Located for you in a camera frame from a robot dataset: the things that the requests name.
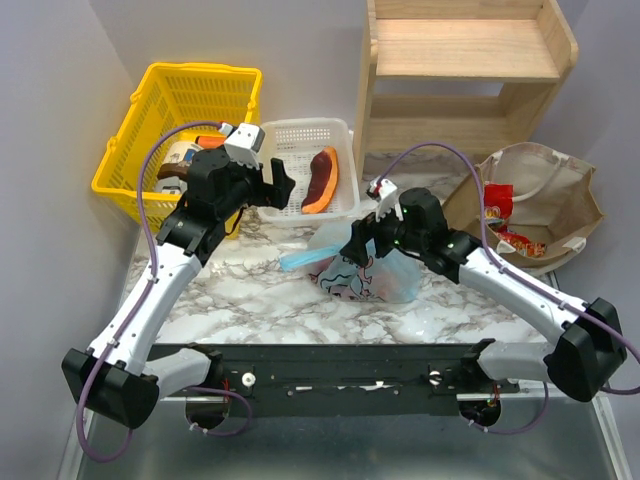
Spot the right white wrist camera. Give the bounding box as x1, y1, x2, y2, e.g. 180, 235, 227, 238
366, 176, 403, 222

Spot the yellow plastic shopping basket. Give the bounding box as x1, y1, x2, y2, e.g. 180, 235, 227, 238
90, 61, 264, 240

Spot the white plastic tray basket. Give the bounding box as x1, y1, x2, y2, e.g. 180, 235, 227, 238
258, 117, 360, 228

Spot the red assorted candy bag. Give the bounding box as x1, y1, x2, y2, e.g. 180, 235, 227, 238
496, 227, 546, 258

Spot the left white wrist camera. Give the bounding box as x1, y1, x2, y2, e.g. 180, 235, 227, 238
223, 123, 265, 170

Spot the brown burlap tote bag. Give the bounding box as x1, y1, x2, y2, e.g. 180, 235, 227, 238
443, 142, 604, 276

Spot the light blue plastic bag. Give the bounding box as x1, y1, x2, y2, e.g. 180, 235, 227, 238
279, 220, 422, 304

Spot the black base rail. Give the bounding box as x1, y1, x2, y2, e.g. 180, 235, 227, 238
183, 340, 519, 418

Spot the wooden shelf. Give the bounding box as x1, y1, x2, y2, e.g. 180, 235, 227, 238
354, 1, 579, 169

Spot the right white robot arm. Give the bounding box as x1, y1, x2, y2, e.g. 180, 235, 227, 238
341, 187, 627, 402

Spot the white small cup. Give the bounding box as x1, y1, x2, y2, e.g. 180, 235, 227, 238
154, 178, 186, 195

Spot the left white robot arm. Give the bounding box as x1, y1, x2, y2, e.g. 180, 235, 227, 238
62, 147, 295, 429

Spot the white brown-lid jar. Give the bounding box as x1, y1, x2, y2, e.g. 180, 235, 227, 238
156, 141, 202, 181

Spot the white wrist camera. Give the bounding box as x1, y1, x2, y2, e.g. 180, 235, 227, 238
366, 176, 403, 222
223, 123, 265, 170

